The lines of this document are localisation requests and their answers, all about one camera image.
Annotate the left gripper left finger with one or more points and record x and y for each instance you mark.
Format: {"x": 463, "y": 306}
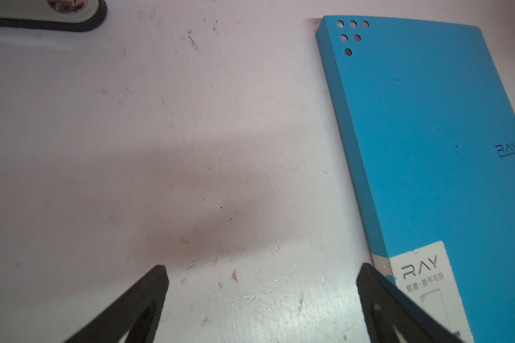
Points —
{"x": 134, "y": 316}

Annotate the blue folder black inside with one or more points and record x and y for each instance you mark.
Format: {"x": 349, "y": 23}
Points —
{"x": 429, "y": 136}

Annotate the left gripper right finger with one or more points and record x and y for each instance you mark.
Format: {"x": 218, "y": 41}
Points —
{"x": 391, "y": 316}

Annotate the grey black stapler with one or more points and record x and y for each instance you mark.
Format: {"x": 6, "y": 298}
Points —
{"x": 57, "y": 15}

